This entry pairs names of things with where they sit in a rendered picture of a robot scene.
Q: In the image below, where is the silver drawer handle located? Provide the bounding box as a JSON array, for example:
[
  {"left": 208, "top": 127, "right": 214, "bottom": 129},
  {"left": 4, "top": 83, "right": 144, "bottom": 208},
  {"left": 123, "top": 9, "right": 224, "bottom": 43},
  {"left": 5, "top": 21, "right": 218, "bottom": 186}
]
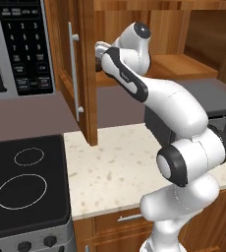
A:
[{"left": 117, "top": 213, "right": 144, "bottom": 222}]

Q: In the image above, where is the narrow wooden drawer front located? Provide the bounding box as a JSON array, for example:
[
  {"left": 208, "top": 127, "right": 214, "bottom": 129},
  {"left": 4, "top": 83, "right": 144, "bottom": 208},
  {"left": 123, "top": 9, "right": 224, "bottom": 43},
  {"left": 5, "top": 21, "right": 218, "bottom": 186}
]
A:
[{"left": 73, "top": 218, "right": 95, "bottom": 244}]

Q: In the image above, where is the silver cupboard door handle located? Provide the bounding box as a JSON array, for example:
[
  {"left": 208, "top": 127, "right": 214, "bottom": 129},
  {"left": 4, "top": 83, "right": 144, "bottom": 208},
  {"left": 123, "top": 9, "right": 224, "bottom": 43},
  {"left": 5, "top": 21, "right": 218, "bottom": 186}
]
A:
[{"left": 67, "top": 22, "right": 85, "bottom": 123}]

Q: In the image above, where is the silver microwave oven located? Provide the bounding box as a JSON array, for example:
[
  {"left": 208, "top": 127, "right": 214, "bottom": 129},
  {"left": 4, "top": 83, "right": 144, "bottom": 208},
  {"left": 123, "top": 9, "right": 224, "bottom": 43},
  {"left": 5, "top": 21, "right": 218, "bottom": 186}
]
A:
[{"left": 0, "top": 0, "right": 56, "bottom": 101}]

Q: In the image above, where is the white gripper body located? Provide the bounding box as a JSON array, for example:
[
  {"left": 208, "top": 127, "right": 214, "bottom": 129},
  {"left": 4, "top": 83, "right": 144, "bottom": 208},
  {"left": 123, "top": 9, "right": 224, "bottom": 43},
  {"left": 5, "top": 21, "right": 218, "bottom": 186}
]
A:
[{"left": 94, "top": 40, "right": 113, "bottom": 62}]

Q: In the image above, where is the black glass hob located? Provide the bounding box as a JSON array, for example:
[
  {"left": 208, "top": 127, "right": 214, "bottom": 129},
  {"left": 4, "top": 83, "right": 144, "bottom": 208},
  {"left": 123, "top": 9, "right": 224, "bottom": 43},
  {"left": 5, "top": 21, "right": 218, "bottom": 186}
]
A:
[{"left": 0, "top": 134, "right": 73, "bottom": 242}]

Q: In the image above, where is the silver stove front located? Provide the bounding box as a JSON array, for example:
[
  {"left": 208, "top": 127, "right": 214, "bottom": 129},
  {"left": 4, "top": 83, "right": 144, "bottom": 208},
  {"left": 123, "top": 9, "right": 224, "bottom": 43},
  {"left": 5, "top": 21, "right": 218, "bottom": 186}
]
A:
[{"left": 0, "top": 215, "right": 78, "bottom": 252}]

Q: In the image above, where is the dark grey toaster oven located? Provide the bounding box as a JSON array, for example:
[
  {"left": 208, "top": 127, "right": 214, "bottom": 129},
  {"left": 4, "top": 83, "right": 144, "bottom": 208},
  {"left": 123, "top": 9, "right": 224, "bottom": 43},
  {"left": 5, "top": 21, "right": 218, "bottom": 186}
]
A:
[{"left": 143, "top": 78, "right": 226, "bottom": 150}]

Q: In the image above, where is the wooden wall cupboard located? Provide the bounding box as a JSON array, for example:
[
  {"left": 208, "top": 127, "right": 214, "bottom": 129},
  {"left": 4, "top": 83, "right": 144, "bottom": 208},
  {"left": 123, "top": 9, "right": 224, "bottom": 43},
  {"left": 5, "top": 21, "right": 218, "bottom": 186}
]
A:
[{"left": 92, "top": 0, "right": 226, "bottom": 89}]

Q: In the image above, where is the wide wooden base cupboard door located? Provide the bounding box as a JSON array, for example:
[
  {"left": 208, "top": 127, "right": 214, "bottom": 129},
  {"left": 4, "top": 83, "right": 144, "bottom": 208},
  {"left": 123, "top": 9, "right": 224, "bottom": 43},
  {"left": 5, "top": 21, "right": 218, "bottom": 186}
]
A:
[{"left": 178, "top": 187, "right": 226, "bottom": 252}]

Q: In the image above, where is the open wooden cupboard door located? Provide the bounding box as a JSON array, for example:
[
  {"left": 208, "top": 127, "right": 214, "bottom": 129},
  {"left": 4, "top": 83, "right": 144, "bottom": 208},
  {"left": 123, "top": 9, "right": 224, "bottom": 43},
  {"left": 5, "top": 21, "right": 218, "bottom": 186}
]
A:
[{"left": 43, "top": 0, "right": 99, "bottom": 148}]

